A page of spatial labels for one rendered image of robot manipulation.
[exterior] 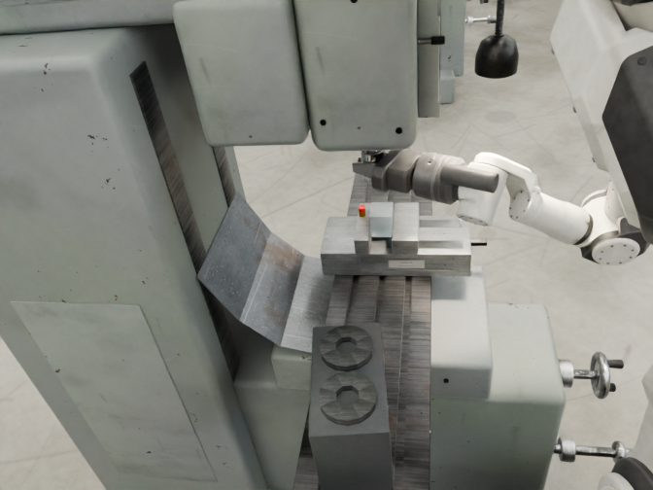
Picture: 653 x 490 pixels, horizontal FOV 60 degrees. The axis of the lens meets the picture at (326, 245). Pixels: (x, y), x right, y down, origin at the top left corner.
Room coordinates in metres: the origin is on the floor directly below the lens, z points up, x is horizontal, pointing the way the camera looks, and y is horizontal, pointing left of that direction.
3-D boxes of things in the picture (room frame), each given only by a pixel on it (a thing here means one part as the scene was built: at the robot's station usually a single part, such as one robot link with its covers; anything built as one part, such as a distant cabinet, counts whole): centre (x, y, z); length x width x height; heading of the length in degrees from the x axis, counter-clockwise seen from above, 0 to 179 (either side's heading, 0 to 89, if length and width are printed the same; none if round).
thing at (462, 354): (0.98, -0.12, 0.77); 0.50 x 0.35 x 0.12; 77
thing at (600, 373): (0.87, -0.60, 0.61); 0.16 x 0.12 x 0.12; 77
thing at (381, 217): (1.08, -0.14, 1.02); 0.06 x 0.05 x 0.06; 167
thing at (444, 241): (1.08, -0.17, 0.96); 0.35 x 0.15 x 0.11; 77
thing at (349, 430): (0.59, 0.00, 1.01); 0.22 x 0.12 x 0.20; 174
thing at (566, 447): (0.73, -0.60, 0.49); 0.22 x 0.06 x 0.06; 77
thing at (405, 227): (1.07, -0.19, 1.00); 0.15 x 0.06 x 0.04; 167
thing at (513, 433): (0.98, -0.14, 0.41); 0.81 x 0.32 x 0.60; 77
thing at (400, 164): (0.93, -0.19, 1.23); 0.13 x 0.12 x 0.10; 142
